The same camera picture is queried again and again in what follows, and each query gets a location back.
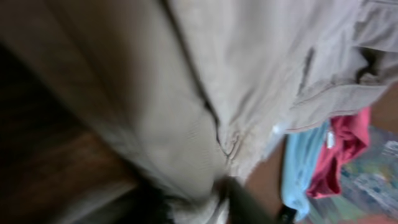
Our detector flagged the beige khaki shorts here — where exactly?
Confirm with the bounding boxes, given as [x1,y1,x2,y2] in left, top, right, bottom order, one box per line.
[1,0,397,223]

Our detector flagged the light blue shirt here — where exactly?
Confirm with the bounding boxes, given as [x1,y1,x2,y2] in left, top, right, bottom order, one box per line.
[281,121,330,221]

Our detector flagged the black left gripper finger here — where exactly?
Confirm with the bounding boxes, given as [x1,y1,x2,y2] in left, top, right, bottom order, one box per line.
[217,177,274,224]

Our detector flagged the red shirt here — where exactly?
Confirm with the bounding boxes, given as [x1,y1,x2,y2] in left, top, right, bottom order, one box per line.
[307,107,371,198]

